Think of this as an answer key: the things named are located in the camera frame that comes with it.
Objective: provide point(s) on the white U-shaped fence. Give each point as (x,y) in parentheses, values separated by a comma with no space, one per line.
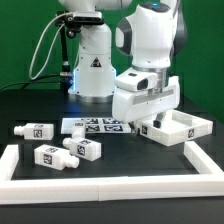
(207,181)

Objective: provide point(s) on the black camera on stand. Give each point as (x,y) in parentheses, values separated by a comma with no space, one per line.
(69,25)

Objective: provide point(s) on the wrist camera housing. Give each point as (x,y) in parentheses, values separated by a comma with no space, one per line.
(136,81)

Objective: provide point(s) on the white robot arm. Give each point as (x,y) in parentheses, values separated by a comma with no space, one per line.
(128,66)

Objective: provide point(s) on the white marker sheet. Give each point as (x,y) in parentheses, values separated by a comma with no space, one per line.
(95,125)

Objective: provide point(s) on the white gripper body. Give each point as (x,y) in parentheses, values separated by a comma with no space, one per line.
(132,106)

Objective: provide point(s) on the white square tabletop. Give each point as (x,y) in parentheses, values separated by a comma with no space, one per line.
(177,127)

